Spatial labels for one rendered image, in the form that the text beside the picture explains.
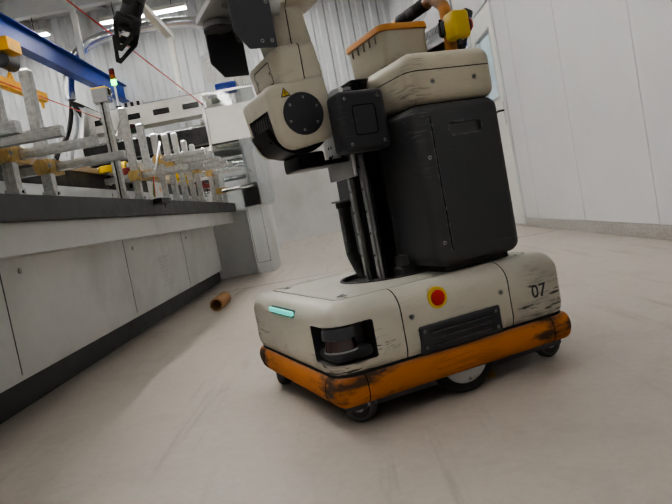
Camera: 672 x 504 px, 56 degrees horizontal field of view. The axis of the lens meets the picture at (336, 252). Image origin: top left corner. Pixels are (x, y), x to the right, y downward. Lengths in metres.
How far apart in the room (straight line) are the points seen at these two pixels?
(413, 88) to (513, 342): 0.65
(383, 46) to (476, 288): 0.67
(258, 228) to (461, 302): 4.65
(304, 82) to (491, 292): 0.68
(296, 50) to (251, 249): 4.68
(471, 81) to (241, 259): 4.79
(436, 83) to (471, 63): 0.12
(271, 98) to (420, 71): 0.36
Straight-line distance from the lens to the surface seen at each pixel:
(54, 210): 2.31
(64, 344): 2.77
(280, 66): 1.59
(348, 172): 1.67
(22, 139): 1.94
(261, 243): 6.05
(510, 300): 1.60
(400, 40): 1.75
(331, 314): 1.38
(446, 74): 1.60
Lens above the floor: 0.49
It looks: 4 degrees down
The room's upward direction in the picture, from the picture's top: 11 degrees counter-clockwise
